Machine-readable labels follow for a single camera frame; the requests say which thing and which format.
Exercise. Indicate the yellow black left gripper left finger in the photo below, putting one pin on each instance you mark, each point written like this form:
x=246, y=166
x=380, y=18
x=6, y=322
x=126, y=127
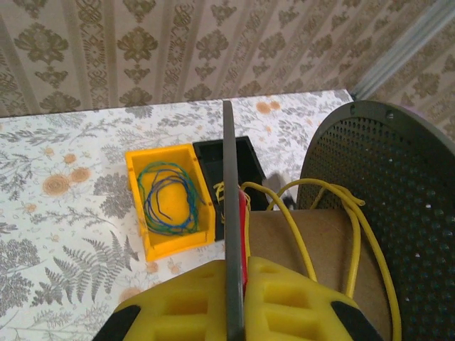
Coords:
x=177, y=312

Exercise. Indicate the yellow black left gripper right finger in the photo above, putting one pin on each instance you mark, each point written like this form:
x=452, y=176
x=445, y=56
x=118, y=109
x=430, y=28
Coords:
x=284, y=309

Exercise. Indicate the yellow plastic bin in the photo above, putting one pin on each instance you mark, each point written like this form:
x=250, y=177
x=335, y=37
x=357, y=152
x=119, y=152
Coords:
x=177, y=245

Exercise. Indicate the black plastic bin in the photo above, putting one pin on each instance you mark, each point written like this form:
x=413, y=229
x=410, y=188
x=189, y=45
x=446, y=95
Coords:
x=209, y=160

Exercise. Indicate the aluminium frame post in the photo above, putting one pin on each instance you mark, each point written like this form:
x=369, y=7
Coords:
x=401, y=53

